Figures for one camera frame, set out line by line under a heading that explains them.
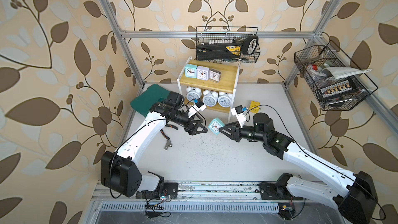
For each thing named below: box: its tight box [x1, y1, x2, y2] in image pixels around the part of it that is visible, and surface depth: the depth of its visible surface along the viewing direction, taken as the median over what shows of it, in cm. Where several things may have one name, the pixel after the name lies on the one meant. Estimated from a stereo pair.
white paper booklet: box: [320, 66, 373, 80], surface depth 63 cm
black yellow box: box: [196, 42, 243, 61], surface depth 85 cm
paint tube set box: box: [319, 79, 360, 99], surface depth 68 cm
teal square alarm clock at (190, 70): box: [184, 64, 198, 79], surface depth 77 cm
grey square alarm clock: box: [208, 68, 222, 84], surface depth 75 cm
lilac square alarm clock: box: [195, 65, 210, 81], surface depth 77 cm
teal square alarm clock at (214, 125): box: [207, 117, 226, 136], surface depth 72 cm
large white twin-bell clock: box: [217, 91, 233, 108], surface depth 86 cm
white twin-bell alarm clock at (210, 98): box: [202, 89, 219, 107], surface depth 85 cm
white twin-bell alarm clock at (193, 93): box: [186, 86, 202, 102], surface depth 86 cm
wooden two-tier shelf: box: [176, 56, 241, 123], surface depth 78 cm
